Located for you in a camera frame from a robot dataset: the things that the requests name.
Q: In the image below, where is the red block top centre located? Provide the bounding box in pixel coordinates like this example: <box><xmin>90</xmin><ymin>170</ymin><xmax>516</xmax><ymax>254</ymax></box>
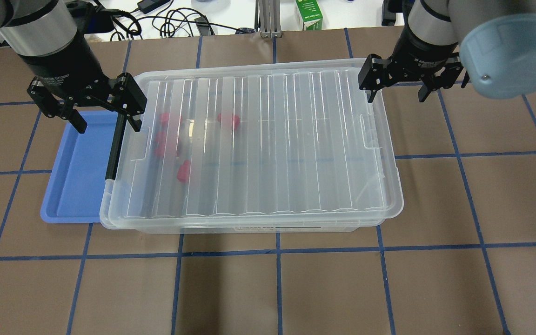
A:
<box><xmin>217</xmin><ymin>113</ymin><xmax>241</xmax><ymax>132</ymax></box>

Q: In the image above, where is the red block lower left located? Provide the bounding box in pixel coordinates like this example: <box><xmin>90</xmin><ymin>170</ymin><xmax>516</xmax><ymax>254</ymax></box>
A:
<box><xmin>154</xmin><ymin>142</ymin><xmax>180</xmax><ymax>158</ymax></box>

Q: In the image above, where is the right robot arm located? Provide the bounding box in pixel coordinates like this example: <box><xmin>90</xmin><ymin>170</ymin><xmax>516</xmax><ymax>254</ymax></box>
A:
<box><xmin>358</xmin><ymin>0</ymin><xmax>536</xmax><ymax>102</ymax></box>

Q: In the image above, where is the green white carton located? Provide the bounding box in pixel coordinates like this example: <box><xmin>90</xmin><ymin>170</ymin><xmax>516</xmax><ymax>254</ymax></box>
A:
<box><xmin>294</xmin><ymin>0</ymin><xmax>324</xmax><ymax>31</ymax></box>

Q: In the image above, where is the red block lowest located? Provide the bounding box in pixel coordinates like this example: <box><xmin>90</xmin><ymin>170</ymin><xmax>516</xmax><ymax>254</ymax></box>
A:
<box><xmin>176</xmin><ymin>160</ymin><xmax>191</xmax><ymax>184</ymax></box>

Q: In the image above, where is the aluminium frame post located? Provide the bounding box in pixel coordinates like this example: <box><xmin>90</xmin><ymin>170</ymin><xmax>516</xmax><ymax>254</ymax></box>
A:
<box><xmin>255</xmin><ymin>0</ymin><xmax>281</xmax><ymax>39</ymax></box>

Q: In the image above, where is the clear plastic box lid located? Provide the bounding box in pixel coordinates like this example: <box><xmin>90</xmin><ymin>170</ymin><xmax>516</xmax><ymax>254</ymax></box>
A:
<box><xmin>107</xmin><ymin>58</ymin><xmax>404</xmax><ymax>230</ymax></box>

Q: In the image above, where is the blue plastic tray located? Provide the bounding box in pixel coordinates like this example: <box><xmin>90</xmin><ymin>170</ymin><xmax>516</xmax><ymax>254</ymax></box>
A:
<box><xmin>40</xmin><ymin>111</ymin><xmax>117</xmax><ymax>223</ymax></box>

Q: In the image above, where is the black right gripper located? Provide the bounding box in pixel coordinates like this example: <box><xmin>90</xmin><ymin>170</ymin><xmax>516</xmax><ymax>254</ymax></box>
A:
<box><xmin>358</xmin><ymin>26</ymin><xmax>464</xmax><ymax>103</ymax></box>

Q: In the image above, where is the red block middle left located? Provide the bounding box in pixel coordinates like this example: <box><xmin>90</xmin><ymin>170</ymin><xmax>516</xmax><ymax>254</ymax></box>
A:
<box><xmin>155</xmin><ymin>131</ymin><xmax>179</xmax><ymax>146</ymax></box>

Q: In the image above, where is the black power adapter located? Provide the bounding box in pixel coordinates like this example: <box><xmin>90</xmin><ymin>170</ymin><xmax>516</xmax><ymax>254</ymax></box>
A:
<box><xmin>137</xmin><ymin>0</ymin><xmax>171</xmax><ymax>13</ymax></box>

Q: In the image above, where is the clear plastic storage box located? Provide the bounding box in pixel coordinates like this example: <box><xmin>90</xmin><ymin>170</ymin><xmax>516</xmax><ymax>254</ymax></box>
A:
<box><xmin>100</xmin><ymin>70</ymin><xmax>403</xmax><ymax>234</ymax></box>

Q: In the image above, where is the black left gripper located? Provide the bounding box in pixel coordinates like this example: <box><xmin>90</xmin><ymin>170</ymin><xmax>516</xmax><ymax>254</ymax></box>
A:
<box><xmin>19</xmin><ymin>33</ymin><xmax>147</xmax><ymax>134</ymax></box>

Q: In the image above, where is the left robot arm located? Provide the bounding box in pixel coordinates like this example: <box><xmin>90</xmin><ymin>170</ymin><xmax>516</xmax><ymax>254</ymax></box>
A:
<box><xmin>0</xmin><ymin>0</ymin><xmax>147</xmax><ymax>134</ymax></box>

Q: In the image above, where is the red block top left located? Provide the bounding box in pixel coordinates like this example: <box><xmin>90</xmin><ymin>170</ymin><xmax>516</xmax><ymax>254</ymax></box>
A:
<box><xmin>160</xmin><ymin>112</ymin><xmax>184</xmax><ymax>130</ymax></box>

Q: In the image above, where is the black cable bundle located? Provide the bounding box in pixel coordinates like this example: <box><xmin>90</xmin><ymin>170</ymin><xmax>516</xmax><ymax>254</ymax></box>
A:
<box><xmin>105</xmin><ymin>7</ymin><xmax>255</xmax><ymax>41</ymax></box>

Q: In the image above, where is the red block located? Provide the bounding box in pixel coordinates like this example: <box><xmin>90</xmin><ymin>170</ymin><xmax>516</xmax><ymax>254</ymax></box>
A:
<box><xmin>154</xmin><ymin>142</ymin><xmax>180</xmax><ymax>158</ymax></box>
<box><xmin>155</xmin><ymin>131</ymin><xmax>179</xmax><ymax>146</ymax></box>
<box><xmin>217</xmin><ymin>113</ymin><xmax>241</xmax><ymax>132</ymax></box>
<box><xmin>160</xmin><ymin>112</ymin><xmax>184</xmax><ymax>130</ymax></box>

